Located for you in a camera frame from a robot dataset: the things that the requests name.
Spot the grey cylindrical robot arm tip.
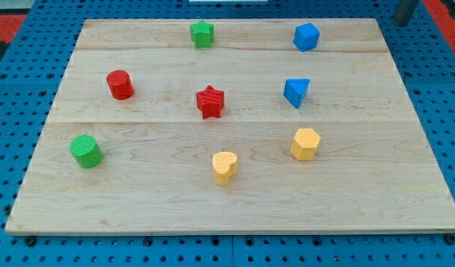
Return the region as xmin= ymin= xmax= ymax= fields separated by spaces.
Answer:
xmin=391 ymin=0 xmax=419 ymax=27

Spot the yellow hexagon block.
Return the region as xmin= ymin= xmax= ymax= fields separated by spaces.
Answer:
xmin=290 ymin=128 xmax=321 ymax=161

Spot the yellow heart block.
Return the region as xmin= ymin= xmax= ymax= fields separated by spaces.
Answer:
xmin=212 ymin=151 xmax=239 ymax=185

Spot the red star block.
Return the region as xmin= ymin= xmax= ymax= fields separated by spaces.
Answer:
xmin=196 ymin=85 xmax=225 ymax=119

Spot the light wooden board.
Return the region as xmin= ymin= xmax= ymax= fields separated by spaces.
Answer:
xmin=5 ymin=19 xmax=455 ymax=236

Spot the blue triangle block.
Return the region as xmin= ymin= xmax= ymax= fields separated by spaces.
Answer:
xmin=283 ymin=78 xmax=310 ymax=108

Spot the green star block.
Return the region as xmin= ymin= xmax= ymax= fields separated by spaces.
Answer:
xmin=190 ymin=20 xmax=215 ymax=49

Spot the red cylinder block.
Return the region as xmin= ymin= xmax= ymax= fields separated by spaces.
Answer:
xmin=106 ymin=70 xmax=134 ymax=100

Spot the blue cube block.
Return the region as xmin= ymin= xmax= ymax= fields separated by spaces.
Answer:
xmin=293 ymin=22 xmax=320 ymax=52

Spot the green cylinder block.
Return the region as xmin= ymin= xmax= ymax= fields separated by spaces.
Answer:
xmin=69 ymin=134 xmax=103 ymax=168

